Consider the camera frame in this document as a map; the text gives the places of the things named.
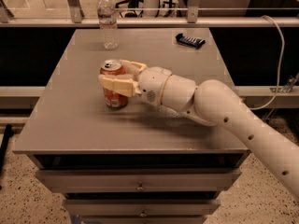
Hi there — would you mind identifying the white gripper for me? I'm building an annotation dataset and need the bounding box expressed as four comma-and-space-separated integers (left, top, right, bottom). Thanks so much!
98, 60, 172, 106

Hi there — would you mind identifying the red coke can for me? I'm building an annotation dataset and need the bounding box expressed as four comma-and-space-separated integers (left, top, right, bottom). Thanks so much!
98, 59, 128, 109

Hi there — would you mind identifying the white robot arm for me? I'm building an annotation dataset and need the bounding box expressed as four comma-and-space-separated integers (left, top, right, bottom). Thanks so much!
98, 60, 299, 199

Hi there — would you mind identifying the clear plastic water bottle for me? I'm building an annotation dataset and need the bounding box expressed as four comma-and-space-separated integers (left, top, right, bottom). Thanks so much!
97, 0, 119, 49

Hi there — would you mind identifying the black office chair base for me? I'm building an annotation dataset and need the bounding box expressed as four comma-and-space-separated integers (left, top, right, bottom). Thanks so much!
116, 0, 143, 18

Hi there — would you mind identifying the grey drawer cabinet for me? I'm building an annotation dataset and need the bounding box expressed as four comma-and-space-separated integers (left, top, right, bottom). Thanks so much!
14, 28, 249, 224

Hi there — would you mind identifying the top grey drawer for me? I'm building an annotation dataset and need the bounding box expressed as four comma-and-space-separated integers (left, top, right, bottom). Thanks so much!
36, 168, 241, 193

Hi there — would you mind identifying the grey drawer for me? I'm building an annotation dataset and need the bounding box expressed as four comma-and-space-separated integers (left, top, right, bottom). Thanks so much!
64, 199, 221, 217
36, 168, 241, 193

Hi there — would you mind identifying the black object at left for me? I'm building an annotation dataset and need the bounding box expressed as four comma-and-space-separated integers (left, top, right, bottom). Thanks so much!
0, 124, 14, 174

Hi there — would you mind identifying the metal railing frame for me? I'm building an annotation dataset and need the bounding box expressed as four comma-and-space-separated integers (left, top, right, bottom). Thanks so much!
0, 0, 299, 28

